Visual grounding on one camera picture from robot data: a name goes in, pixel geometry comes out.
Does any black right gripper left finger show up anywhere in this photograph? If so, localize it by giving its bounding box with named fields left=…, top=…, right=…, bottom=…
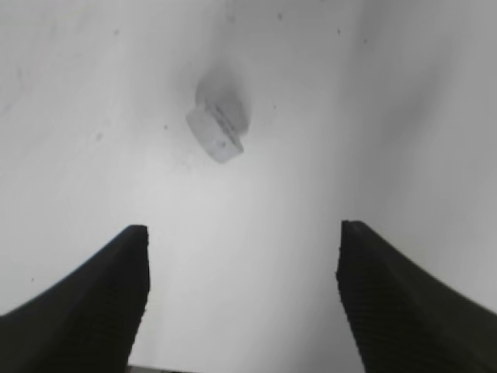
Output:
left=1, top=225, right=150, bottom=372

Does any white bottle cap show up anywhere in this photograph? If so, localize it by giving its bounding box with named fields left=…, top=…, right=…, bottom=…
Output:
left=186, top=71, right=249, bottom=164

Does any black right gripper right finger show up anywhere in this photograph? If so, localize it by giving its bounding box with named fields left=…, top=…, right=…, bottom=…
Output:
left=335, top=221, right=496, bottom=372

